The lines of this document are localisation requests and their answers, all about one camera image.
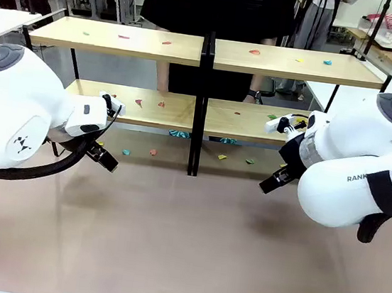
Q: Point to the teal paper scrap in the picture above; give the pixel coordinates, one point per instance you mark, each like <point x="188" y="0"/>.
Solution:
<point x="126" y="152"/>

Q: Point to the person's right forearm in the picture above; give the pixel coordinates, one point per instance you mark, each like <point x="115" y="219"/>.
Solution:
<point x="162" y="76"/>

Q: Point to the wooden shelf unit black frame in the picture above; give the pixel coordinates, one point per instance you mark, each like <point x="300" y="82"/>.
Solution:
<point x="284" y="66"/>
<point x="123" y="42"/>

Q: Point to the pink red paper scrap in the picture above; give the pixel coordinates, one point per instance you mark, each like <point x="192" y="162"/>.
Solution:
<point x="123" y="37"/>

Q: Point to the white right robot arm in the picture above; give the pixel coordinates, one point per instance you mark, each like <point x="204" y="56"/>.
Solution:
<point x="347" y="193"/>

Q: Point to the black wristwatch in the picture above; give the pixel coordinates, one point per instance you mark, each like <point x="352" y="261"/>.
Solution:
<point x="255" y="96"/>

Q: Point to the person in black clothes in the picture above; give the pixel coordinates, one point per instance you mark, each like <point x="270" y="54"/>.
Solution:
<point x="217" y="6"/>

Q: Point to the pink bag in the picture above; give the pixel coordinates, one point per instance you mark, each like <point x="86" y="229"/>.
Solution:
<point x="391" y="22"/>

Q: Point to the blue paper scrap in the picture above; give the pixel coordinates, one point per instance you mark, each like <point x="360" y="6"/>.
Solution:
<point x="328" y="62"/>

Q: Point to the yellow green paper scrap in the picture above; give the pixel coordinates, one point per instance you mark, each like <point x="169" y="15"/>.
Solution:
<point x="222" y="156"/>

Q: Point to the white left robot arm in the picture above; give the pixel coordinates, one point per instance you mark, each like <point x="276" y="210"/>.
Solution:
<point x="7" y="112"/>

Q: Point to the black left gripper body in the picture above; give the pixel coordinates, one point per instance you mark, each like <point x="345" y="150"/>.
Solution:
<point x="88" y="144"/>

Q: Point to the magenta paper scrap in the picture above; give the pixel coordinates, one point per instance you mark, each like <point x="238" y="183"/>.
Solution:
<point x="139" y="102"/>

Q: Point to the person in grey trousers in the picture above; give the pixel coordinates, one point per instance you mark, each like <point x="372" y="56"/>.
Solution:
<point x="314" y="25"/>

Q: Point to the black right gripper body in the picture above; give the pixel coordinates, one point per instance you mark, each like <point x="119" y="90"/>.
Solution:
<point x="293" y="156"/>

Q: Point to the white table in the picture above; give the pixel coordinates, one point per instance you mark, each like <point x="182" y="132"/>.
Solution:
<point x="322" y="94"/>
<point x="0" y="22"/>

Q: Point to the wooden workbench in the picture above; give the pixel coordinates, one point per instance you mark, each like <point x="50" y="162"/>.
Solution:
<point x="376" y="45"/>

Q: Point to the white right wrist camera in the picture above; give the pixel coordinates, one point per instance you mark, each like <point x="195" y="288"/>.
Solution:
<point x="272" y="124"/>

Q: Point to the person's left forearm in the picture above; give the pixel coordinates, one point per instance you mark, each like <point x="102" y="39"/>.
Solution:
<point x="255" y="82"/>

